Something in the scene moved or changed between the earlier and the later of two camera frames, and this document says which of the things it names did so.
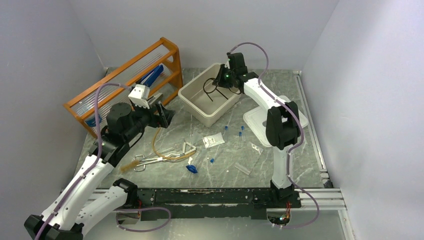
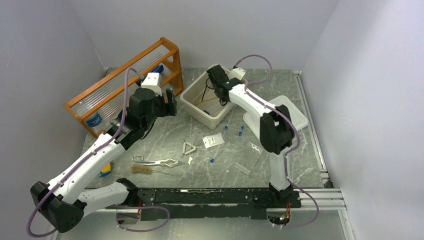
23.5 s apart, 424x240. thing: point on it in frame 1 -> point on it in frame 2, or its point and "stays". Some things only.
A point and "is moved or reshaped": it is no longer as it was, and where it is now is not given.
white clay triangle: x=190 y=151 stays
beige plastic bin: x=211 y=104 stays
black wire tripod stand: x=212 y=92 is moved or reshaped
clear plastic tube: x=242 y=168 stays
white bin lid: x=256 y=119 stays
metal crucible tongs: x=141 y=166 -> x=169 y=162
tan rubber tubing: x=178 y=157 -> x=206 y=100
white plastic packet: x=213 y=140 stays
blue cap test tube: x=226 y=129 stays
